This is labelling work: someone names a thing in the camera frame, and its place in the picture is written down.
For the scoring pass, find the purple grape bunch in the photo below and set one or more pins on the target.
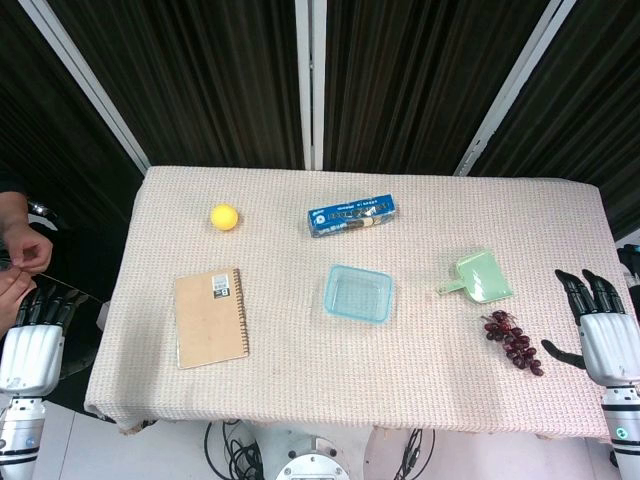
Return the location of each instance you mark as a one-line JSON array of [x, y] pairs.
[[515, 345]]

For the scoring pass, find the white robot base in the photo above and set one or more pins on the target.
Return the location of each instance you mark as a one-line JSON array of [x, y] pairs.
[[310, 460]]

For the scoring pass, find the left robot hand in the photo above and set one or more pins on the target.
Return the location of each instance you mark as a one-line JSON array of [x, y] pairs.
[[35, 355]]

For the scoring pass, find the brown spiral notebook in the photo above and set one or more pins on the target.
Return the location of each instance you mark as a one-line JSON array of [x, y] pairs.
[[210, 320]]

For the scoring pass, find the clear blue plastic container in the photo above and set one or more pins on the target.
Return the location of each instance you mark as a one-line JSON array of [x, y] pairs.
[[357, 292]]

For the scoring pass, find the shiny metal object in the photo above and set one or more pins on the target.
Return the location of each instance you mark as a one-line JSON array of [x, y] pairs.
[[42, 210]]

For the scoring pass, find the white metal frame post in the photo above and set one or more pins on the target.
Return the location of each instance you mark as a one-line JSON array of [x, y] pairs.
[[310, 85], [510, 90], [85, 82]]

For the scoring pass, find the pink woven tablecloth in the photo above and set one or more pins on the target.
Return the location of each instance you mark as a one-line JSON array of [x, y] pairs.
[[350, 380]]

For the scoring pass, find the yellow ball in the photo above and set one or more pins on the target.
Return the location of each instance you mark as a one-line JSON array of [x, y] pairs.
[[224, 218]]

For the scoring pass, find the person's hand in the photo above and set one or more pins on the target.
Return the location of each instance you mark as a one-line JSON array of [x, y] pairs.
[[12, 295], [32, 250]]

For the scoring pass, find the black pleated curtain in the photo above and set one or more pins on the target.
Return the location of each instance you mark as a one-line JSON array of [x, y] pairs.
[[200, 75]]

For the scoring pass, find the blue snack package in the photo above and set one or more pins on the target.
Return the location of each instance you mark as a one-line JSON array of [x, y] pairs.
[[350, 215]]

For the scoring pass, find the black device with teal part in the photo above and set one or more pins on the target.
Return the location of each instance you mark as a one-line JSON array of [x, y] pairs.
[[631, 265]]

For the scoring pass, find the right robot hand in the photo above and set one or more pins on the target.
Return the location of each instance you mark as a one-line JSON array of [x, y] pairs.
[[607, 345]]

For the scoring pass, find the green plastic dustpan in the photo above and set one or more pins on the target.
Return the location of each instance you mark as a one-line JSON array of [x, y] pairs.
[[485, 280]]

